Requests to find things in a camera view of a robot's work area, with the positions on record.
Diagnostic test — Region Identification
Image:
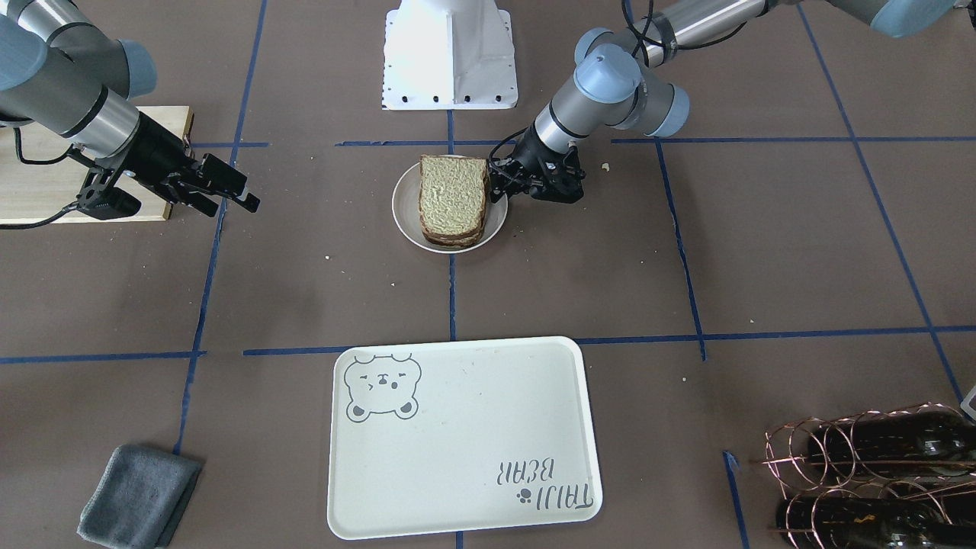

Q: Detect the bread slice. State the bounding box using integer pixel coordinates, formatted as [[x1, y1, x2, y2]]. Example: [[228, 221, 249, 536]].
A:
[[419, 154, 487, 234], [421, 222, 484, 248]]

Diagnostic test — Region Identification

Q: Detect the dark wine bottle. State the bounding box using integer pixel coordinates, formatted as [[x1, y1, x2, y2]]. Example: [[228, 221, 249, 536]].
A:
[[775, 496, 975, 548], [807, 409, 975, 479]]

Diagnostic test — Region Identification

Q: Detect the copper wire bottle rack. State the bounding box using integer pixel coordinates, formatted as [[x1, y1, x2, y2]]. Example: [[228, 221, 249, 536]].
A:
[[761, 403, 975, 548]]

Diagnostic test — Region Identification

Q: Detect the white round plate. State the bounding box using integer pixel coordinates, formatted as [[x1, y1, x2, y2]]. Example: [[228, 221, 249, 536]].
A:
[[391, 154, 509, 254]]

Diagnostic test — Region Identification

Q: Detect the wooden cutting board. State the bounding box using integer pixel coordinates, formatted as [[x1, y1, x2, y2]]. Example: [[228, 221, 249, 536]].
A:
[[1, 123, 172, 223]]

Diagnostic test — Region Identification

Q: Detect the cream bear tray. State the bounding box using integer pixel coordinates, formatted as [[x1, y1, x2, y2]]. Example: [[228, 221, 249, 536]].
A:
[[326, 336, 604, 540]]

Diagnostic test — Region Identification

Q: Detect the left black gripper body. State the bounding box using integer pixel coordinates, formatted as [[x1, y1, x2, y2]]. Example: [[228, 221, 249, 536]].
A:
[[506, 126, 569, 191]]

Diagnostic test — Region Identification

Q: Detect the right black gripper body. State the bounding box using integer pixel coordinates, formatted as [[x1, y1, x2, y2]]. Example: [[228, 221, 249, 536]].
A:
[[126, 114, 199, 202]]

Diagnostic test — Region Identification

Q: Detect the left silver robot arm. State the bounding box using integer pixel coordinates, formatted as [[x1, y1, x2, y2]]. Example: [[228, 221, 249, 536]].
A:
[[487, 1, 778, 203]]

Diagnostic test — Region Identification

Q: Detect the dark wine bottle far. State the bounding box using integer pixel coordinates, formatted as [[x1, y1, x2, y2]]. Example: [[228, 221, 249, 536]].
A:
[[775, 496, 975, 548]]

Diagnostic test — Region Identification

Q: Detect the dark wine bottle near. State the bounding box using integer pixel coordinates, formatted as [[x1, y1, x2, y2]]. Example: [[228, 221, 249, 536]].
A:
[[807, 409, 975, 479]]

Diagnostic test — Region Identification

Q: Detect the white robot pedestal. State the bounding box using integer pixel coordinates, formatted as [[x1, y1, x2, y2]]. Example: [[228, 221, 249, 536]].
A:
[[381, 1, 519, 111]]

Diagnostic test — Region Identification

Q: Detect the grey folded cloth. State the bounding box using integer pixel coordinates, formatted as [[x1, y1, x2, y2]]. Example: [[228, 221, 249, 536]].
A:
[[76, 444, 203, 548]]

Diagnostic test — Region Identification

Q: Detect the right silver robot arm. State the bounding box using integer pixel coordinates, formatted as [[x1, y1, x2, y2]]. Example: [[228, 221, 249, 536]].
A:
[[1, 1, 259, 221]]

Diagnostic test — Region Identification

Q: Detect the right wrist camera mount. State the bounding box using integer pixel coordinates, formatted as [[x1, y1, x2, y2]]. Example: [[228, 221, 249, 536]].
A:
[[75, 165, 142, 221]]

